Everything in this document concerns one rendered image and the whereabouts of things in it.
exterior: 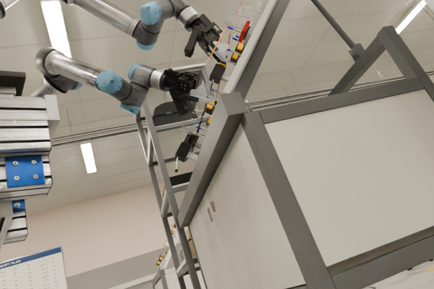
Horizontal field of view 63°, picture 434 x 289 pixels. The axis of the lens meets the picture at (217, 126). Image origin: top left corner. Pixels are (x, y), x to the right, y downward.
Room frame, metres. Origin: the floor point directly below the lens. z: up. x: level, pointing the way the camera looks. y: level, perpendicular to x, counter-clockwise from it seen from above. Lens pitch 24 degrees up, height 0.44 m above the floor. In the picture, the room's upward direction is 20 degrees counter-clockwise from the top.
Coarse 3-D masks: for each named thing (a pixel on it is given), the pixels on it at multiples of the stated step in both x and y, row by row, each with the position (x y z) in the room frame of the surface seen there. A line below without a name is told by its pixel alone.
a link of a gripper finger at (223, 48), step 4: (220, 44) 1.09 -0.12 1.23; (224, 44) 1.09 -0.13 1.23; (212, 48) 1.07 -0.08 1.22; (220, 48) 1.09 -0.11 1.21; (224, 48) 1.09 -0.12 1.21; (216, 52) 1.08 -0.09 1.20; (220, 52) 1.08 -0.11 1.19; (224, 52) 1.09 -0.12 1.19; (220, 56) 1.09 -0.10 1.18; (224, 56) 1.09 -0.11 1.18; (224, 60) 1.10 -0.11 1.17
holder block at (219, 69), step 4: (216, 64) 1.10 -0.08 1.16; (216, 68) 1.10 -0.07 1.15; (220, 68) 1.10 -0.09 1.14; (224, 68) 1.11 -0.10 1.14; (212, 72) 1.10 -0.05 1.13; (216, 72) 1.10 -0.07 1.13; (220, 72) 1.10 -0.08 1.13; (224, 72) 1.13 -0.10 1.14; (212, 76) 1.10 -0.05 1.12; (216, 76) 1.10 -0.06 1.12; (220, 76) 1.11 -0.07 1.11; (216, 80) 1.12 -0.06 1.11; (220, 80) 1.13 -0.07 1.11
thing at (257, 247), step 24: (240, 144) 0.87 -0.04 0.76; (240, 168) 0.93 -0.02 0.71; (216, 192) 1.21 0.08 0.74; (240, 192) 0.99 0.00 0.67; (264, 192) 0.85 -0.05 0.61; (216, 216) 1.30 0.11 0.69; (240, 216) 1.06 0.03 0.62; (264, 216) 0.90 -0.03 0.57; (240, 240) 1.13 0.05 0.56; (264, 240) 0.95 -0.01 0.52; (240, 264) 1.22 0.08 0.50; (264, 264) 1.01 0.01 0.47; (288, 264) 0.87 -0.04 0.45; (240, 288) 1.30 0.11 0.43; (264, 288) 1.08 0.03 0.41
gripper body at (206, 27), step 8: (200, 16) 1.06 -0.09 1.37; (192, 24) 1.06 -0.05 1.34; (200, 24) 1.07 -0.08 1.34; (208, 24) 1.08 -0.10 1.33; (200, 32) 1.06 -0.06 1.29; (208, 32) 1.07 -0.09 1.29; (216, 32) 1.07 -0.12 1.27; (200, 40) 1.08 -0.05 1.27; (216, 40) 1.12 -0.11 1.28; (208, 48) 1.11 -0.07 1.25
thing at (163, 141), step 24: (192, 72) 2.07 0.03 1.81; (168, 96) 2.30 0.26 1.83; (144, 120) 2.47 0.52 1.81; (192, 120) 2.02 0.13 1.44; (144, 144) 2.44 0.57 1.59; (168, 144) 2.26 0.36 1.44; (168, 192) 1.92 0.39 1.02; (168, 216) 2.46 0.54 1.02; (168, 240) 2.44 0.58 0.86; (192, 264) 1.93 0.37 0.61
